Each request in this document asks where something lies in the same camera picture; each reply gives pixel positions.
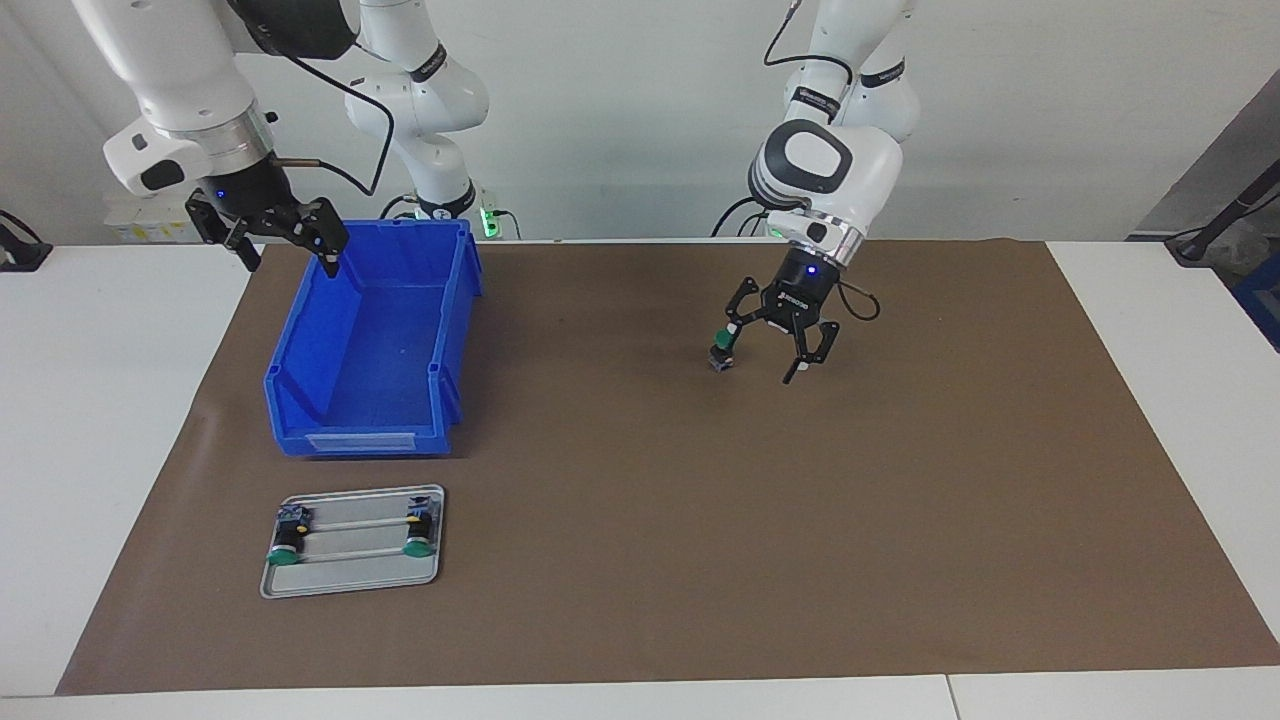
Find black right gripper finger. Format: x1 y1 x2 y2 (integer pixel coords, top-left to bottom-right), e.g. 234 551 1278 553
280 197 351 279
185 193 263 273

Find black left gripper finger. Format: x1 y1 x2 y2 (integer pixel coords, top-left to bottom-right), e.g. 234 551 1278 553
722 280 766 351
782 322 841 386

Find blue plastic storage bin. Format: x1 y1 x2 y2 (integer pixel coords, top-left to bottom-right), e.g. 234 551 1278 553
263 218 485 458

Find brown table mat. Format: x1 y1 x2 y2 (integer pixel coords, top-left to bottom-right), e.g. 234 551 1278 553
55 238 1280 696

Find grey metal tray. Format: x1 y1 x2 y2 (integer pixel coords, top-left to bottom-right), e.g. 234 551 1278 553
259 484 447 600

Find black stand with pole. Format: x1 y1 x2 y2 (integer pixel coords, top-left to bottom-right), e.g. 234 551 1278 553
1165 160 1280 267

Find blue crate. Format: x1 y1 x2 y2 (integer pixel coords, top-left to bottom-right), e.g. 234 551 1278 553
1232 255 1280 353

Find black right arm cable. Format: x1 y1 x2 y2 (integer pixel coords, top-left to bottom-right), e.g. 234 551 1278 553
278 50 397 191

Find black clamp mount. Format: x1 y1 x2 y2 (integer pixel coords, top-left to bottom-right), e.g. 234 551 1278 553
0 210 53 273

